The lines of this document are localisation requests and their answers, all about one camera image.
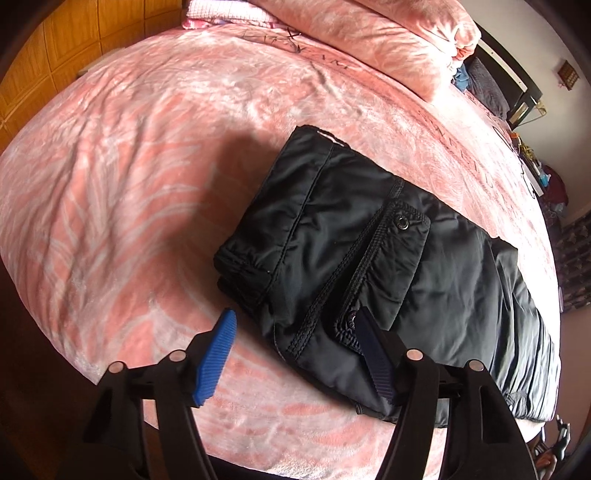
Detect white knitted cloth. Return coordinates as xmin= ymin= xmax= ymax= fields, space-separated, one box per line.
xmin=185 ymin=0 xmax=278 ymax=28

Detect dark patterned curtain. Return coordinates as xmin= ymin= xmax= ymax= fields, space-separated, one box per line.
xmin=551 ymin=217 xmax=588 ymax=315

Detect black pants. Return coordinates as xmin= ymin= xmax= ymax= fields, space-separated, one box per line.
xmin=213 ymin=124 xmax=561 ymax=424

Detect wooden wardrobe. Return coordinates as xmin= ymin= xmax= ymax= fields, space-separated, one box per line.
xmin=0 ymin=0 xmax=190 ymax=153

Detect dark red cloth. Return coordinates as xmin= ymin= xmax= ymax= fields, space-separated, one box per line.
xmin=547 ymin=174 xmax=570 ymax=206

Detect dark grey cloth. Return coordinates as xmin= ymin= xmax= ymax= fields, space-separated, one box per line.
xmin=464 ymin=58 xmax=509 ymax=118

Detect folded pink blanket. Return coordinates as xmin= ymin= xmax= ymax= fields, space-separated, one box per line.
xmin=252 ymin=0 xmax=483 ymax=100

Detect blue cloth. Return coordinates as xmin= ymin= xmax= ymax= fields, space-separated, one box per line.
xmin=450 ymin=62 xmax=472 ymax=90

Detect black bed headboard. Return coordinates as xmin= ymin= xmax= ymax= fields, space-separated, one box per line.
xmin=475 ymin=25 xmax=543 ymax=129

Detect brown wall ornament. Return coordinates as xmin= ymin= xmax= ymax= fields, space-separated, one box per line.
xmin=556 ymin=60 xmax=578 ymax=86

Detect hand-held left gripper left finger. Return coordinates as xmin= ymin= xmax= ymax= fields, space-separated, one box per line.
xmin=69 ymin=308 xmax=238 ymax=480

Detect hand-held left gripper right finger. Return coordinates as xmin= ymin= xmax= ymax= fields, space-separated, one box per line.
xmin=358 ymin=307 xmax=541 ymax=480

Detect pink patterned blanket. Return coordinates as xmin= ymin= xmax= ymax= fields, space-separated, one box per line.
xmin=0 ymin=18 xmax=561 ymax=478

